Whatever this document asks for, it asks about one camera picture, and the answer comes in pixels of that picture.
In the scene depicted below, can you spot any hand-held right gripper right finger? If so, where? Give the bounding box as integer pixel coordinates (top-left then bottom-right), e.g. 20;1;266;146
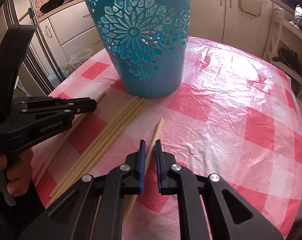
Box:
155;139;284;240

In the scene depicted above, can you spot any metal sliding door frame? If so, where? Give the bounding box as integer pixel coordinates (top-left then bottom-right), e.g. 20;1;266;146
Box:
6;0;56;95

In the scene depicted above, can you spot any white tiered trolley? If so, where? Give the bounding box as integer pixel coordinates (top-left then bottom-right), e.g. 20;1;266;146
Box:
265;7;302;98

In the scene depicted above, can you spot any person's left hand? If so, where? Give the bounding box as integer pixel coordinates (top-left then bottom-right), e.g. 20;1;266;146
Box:
0;149;33;197

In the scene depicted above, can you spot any dark pan on trolley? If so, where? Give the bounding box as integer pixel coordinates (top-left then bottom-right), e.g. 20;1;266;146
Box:
271;47;302;78

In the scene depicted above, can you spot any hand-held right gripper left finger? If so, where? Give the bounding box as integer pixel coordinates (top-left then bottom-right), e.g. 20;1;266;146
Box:
18;139;146;240

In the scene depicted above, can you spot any clear bag hanging on cabinet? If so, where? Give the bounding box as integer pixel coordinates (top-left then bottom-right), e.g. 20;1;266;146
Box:
237;0;265;18

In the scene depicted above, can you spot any bundle of bamboo chopsticks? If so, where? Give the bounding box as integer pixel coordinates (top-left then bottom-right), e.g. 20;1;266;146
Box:
49;96;147;204

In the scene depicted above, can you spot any black wok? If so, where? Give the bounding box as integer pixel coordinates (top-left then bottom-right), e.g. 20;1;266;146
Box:
39;0;66;14

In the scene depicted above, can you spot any cream base cabinet with doors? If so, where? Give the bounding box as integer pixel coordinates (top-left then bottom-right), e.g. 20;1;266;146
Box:
191;0;279;45

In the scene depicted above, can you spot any bin with plastic bag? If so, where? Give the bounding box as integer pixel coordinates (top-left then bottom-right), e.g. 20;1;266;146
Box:
69;49;93;70

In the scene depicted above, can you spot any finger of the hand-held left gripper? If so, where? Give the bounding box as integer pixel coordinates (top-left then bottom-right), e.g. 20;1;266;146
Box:
15;106;97;121
15;96;98;107

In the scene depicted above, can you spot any pink checked plastic tablecloth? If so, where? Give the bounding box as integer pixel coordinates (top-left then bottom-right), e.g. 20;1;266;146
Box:
31;36;302;240

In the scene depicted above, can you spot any blue perforated plastic basket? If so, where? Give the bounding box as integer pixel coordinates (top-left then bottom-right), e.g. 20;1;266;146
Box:
81;0;192;98

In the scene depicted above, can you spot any cream base cabinet with drawers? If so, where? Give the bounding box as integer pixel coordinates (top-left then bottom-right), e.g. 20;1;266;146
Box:
37;0;106;65

